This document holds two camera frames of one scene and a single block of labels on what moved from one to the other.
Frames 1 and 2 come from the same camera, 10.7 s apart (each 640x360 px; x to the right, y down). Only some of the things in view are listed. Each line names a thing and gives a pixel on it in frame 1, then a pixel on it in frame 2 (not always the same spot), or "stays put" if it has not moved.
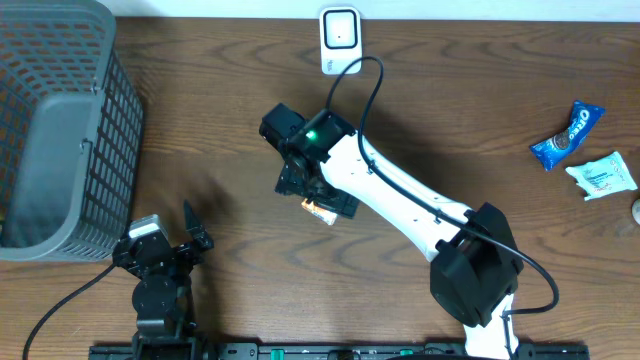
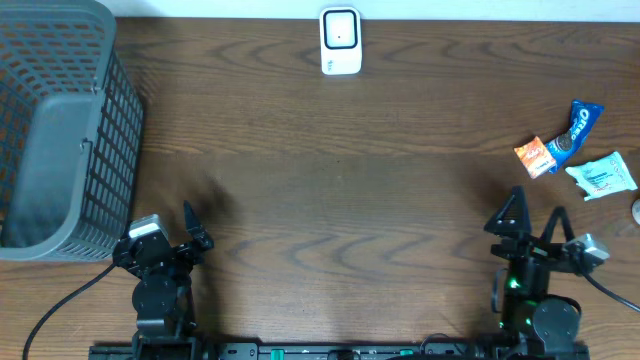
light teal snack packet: [603, 176] stays put
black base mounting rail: [332, 350] stays put
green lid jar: [635, 210] stays put
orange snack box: [326, 216] -> [535, 157]
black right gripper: [341, 201] -> [540, 249]
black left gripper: [189, 254] stays put
